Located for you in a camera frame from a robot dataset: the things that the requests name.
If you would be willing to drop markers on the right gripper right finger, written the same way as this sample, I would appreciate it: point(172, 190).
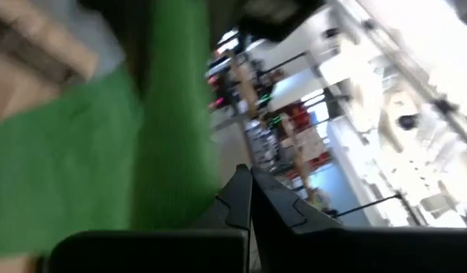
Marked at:
point(351, 252)

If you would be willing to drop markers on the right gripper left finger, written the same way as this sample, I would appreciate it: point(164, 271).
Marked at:
point(161, 252)

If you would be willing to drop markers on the light green bandage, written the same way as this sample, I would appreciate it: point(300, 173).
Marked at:
point(104, 151)

